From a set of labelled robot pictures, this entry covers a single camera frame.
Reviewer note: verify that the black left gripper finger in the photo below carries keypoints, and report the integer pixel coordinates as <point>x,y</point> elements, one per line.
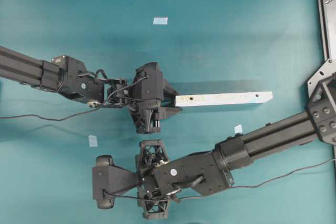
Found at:
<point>166,112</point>
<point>168,92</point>

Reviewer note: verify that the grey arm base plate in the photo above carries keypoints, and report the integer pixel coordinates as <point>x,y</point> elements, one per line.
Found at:
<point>327,69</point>

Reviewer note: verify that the blue tape marker centre-right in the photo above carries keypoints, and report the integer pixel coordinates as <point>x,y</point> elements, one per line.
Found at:
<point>238,129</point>

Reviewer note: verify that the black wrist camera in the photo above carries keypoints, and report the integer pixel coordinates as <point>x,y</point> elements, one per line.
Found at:
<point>109,181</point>
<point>148,93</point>

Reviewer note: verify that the white wooden board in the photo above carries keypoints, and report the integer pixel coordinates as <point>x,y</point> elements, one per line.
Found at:
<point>223,98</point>

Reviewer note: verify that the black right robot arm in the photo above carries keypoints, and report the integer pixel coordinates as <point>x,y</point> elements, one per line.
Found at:
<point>210,172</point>

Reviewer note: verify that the blue tape marker left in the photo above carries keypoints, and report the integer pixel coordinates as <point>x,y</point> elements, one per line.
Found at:
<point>93,141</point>

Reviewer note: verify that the blue tape marker top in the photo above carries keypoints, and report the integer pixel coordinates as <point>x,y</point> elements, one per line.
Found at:
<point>160,20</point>

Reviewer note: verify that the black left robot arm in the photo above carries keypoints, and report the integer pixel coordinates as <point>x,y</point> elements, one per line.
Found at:
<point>68,77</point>

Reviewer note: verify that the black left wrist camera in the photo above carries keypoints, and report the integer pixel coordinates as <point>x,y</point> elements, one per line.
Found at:
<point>148,93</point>

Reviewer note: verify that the black aluminium table frame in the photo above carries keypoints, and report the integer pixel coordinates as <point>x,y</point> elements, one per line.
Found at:
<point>326,10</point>

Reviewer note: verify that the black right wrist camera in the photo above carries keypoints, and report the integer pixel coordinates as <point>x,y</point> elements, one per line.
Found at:
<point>109,181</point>

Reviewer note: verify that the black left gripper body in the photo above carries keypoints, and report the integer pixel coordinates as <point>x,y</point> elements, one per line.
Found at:
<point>147,121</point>

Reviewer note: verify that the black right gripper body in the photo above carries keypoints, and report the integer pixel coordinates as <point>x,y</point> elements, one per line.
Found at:
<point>155,204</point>

